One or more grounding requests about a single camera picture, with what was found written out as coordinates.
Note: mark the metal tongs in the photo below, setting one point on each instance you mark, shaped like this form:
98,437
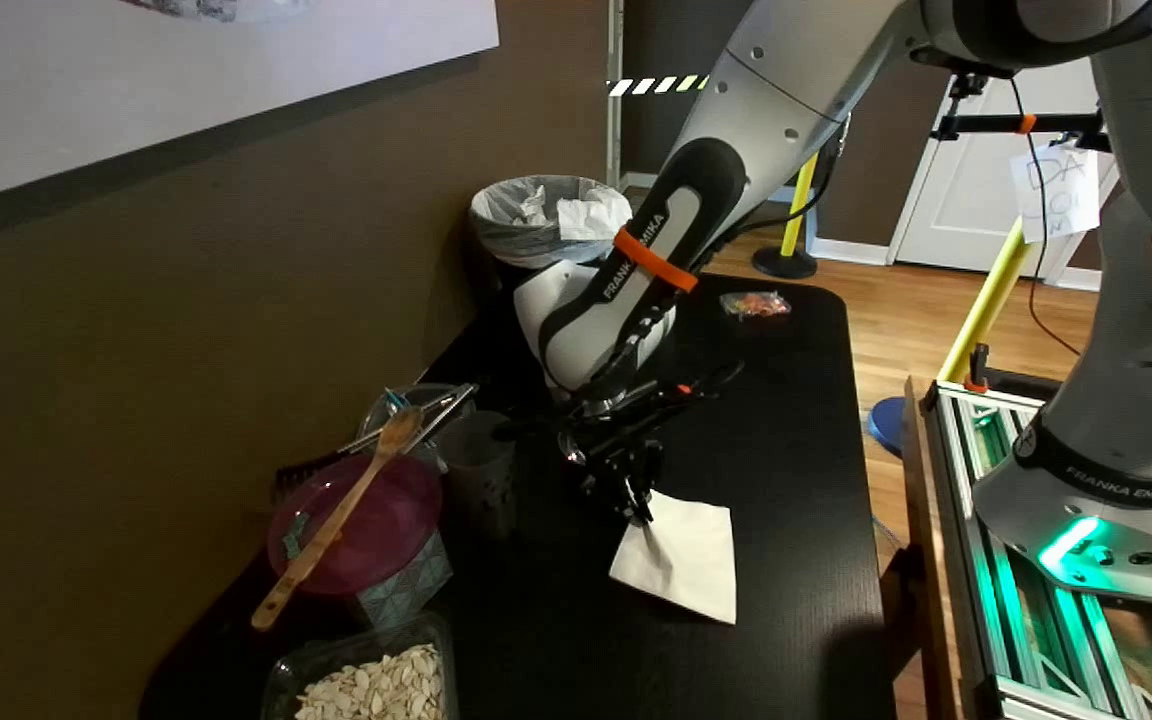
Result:
434,407

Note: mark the yellow stanchion post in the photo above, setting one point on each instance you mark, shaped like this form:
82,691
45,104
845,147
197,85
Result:
988,302
789,252

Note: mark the grey square container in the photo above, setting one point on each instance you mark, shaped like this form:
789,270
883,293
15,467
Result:
397,598

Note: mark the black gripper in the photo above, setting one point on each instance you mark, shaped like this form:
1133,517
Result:
608,441

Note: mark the black bin with white liner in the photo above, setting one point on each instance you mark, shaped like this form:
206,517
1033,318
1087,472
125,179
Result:
532,222

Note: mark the wooden spatula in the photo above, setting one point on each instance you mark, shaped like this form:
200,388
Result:
332,527

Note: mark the whiteboard on wall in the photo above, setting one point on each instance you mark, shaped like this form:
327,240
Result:
85,81

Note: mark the translucent plastic cup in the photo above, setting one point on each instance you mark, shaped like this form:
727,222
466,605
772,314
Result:
483,470

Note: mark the yellow black barrier tape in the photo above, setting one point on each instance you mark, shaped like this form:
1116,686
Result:
655,85

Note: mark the container of white pieces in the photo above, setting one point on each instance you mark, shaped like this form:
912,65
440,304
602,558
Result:
366,679

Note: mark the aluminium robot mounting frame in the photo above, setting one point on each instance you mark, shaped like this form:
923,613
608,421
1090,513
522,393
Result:
1060,633

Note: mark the white paper serviette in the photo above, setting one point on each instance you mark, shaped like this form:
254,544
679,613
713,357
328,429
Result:
687,553

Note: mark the black camera tripod stand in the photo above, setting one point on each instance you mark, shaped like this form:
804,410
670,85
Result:
1083,128

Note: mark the maroon round plate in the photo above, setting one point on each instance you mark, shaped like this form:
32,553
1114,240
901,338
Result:
386,531

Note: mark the small plastic snack packet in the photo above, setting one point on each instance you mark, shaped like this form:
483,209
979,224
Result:
753,304

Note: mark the white door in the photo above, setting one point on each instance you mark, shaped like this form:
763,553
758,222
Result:
974,190

